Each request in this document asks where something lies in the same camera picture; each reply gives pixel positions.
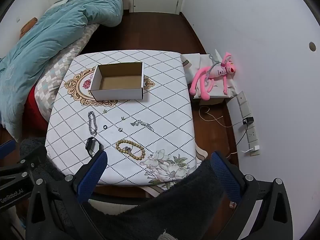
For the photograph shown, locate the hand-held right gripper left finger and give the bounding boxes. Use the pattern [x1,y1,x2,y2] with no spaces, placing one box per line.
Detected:
[26,150,108,240]

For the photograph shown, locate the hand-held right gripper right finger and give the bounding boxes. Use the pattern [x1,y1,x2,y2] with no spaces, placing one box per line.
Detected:
[210,151,293,240]

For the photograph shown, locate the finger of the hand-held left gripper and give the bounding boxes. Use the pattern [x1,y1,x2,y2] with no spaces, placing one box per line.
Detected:
[0,140,16,159]

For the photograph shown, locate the black smartwatch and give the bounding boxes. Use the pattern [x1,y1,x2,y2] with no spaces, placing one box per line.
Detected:
[86,137,103,157]

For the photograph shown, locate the silver chain bracelet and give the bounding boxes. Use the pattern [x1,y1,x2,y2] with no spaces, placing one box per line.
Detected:
[88,111,98,135]

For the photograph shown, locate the wooden bead bracelet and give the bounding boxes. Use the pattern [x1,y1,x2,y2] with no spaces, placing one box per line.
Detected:
[115,139,146,159]

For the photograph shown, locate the thin silver necklace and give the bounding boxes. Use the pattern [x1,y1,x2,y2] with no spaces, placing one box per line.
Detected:
[130,120,154,131]

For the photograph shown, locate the cardboard box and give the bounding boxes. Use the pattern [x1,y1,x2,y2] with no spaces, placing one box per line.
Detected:
[89,62,144,101]

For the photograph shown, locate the red cloth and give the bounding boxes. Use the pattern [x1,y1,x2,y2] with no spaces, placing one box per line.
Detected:
[24,85,49,125]

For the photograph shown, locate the white power strip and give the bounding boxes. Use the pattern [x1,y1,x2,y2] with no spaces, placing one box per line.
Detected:
[236,91,260,157]

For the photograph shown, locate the black fleece clothing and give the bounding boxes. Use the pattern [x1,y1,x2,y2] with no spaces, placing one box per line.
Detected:
[19,137,227,240]

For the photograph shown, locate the white diamond-patterned tablecloth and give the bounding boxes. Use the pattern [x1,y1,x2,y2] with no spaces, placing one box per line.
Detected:
[45,50,207,187]

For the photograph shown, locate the grey checkered bed sheet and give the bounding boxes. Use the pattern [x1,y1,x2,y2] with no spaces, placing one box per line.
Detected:
[34,24,100,120]

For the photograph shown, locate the pink plush toy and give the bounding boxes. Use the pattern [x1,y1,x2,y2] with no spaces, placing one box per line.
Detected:
[189,52,237,100]

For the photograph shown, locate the grey clothes hanger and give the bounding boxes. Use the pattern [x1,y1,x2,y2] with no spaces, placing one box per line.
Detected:
[207,52,223,85]

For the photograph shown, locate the light blue duvet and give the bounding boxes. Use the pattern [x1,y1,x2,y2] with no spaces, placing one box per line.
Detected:
[0,0,128,140]

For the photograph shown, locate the white cable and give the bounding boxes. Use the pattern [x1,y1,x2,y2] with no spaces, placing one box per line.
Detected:
[227,149,253,158]

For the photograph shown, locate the black cable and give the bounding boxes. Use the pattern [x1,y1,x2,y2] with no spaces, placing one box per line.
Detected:
[230,122,248,145]

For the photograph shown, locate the beige cable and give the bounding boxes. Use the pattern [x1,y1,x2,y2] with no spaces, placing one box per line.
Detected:
[199,106,234,128]

